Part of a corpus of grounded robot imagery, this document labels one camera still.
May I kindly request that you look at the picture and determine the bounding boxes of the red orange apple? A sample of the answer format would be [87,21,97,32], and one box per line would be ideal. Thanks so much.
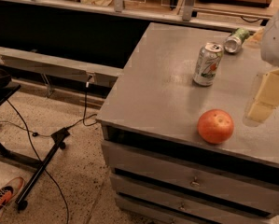
[197,109,234,145]

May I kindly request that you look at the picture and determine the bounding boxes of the black stand leg with casters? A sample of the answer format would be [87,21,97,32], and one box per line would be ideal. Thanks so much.
[15,128,70,211]

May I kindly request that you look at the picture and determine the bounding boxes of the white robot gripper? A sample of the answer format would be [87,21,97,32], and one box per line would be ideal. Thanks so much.
[246,9,279,123]

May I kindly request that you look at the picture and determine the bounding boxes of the grey metal bench rail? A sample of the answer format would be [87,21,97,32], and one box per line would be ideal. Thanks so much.
[0,47,122,88]

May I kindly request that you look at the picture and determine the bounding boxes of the grey drawer cabinet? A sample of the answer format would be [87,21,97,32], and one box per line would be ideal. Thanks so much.
[98,23,279,224]

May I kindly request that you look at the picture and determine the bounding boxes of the lying green soda can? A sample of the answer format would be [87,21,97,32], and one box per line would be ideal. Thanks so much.
[223,28,250,54]

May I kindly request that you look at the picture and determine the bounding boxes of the upright silver 7up can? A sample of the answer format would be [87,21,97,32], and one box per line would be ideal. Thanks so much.
[193,42,224,87]

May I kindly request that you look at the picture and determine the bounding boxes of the orange black sneaker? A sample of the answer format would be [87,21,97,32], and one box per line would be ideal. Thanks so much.
[0,176,25,218]

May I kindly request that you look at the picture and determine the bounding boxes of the black floor cable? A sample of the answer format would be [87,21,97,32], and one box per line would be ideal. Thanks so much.
[0,73,98,224]

